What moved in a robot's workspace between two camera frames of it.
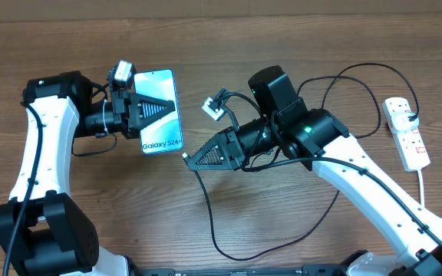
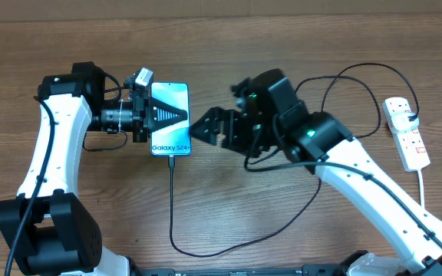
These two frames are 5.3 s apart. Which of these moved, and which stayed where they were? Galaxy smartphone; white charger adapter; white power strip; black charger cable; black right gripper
Moved: Galaxy smartphone; black right gripper; black charger cable
Stayed: white charger adapter; white power strip
